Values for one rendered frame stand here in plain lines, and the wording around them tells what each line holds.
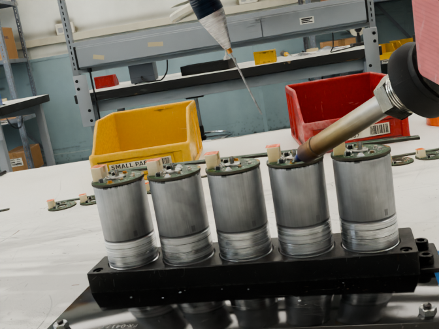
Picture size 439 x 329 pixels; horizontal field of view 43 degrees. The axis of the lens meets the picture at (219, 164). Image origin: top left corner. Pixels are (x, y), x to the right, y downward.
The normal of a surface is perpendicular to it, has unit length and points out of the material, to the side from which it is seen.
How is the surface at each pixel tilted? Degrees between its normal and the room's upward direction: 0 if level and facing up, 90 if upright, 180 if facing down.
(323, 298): 0
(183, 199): 90
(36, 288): 0
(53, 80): 90
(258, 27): 90
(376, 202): 90
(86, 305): 0
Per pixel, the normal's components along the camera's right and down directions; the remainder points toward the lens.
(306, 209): 0.09, 0.19
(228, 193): -0.25, 0.24
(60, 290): -0.16, -0.97
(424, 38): -0.84, 0.37
